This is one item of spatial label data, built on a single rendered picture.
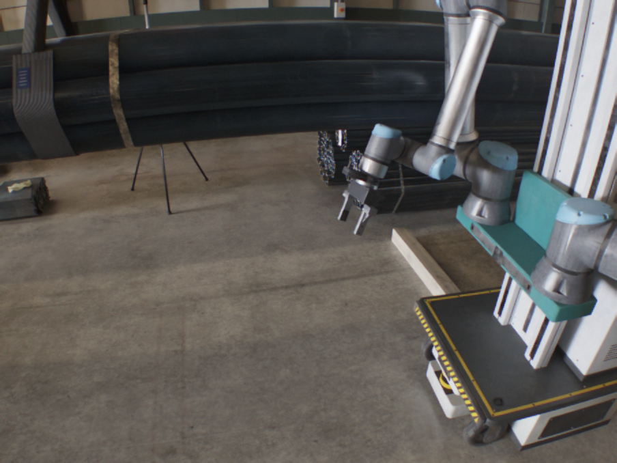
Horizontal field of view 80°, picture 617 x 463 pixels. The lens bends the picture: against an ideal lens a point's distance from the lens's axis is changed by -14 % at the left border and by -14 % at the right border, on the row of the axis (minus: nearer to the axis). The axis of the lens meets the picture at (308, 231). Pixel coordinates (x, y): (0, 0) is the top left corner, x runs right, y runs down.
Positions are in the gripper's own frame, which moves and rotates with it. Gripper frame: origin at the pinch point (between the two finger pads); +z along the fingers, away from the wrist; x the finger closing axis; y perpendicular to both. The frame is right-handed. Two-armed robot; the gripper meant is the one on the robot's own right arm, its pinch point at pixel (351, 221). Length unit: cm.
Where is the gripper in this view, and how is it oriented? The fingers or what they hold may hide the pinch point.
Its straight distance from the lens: 141.9
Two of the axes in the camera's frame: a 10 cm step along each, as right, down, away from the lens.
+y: 8.8, 2.2, 4.1
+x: -3.1, -3.7, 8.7
